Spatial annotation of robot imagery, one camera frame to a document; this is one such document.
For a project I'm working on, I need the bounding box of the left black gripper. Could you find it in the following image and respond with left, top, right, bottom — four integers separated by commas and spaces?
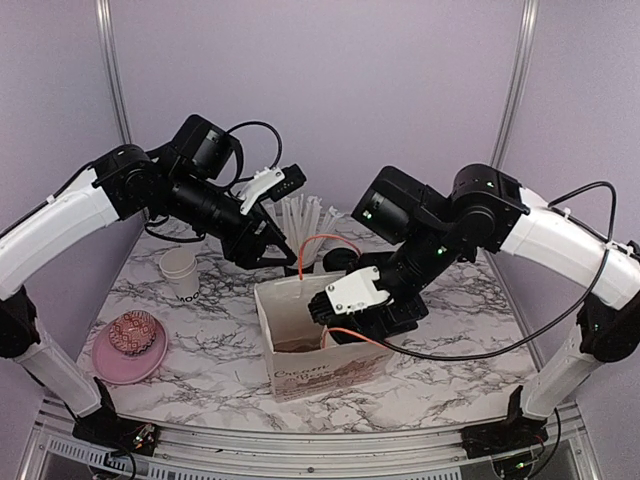
164, 168, 299, 269

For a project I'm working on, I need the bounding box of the kraft paper bag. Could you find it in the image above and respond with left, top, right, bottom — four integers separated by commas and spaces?
254, 272, 393, 403

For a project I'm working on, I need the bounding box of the brown cardboard cup carrier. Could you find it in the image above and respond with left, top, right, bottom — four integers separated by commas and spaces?
274, 337, 321, 353

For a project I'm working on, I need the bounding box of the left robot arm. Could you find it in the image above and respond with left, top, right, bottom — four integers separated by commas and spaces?
1, 114, 306, 445

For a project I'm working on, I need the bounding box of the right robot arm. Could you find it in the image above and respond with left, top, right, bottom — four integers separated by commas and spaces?
326, 164, 639, 448

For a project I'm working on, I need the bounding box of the bundle of white wrapped straws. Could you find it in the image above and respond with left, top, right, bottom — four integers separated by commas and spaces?
280, 195, 344, 254

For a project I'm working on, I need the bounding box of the stack of white paper cups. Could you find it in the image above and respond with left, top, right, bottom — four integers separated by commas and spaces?
159, 248, 200, 303

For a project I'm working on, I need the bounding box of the red patterned bowl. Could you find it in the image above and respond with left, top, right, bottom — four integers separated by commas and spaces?
108, 310, 156, 356

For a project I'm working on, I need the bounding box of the pink plate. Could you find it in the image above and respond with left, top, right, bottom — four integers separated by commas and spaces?
91, 321, 168, 385

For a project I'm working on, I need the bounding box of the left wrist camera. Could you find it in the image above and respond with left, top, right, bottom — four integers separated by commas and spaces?
238, 164, 307, 216

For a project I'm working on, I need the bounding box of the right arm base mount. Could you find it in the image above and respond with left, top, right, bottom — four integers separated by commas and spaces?
460, 386, 549, 459

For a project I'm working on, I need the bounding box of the front aluminium rail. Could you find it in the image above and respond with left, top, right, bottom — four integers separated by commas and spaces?
19, 394, 601, 480

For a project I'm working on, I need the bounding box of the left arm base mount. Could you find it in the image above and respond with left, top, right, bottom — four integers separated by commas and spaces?
68, 377, 160, 456

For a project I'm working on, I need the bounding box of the left aluminium frame post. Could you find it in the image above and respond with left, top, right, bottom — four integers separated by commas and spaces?
94, 0, 132, 143

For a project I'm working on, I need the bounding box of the aluminium frame post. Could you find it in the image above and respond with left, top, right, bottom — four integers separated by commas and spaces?
490, 0, 540, 169
94, 0, 132, 143

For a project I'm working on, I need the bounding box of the right aluminium frame post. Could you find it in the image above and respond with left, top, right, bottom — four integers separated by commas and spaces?
490, 0, 540, 169

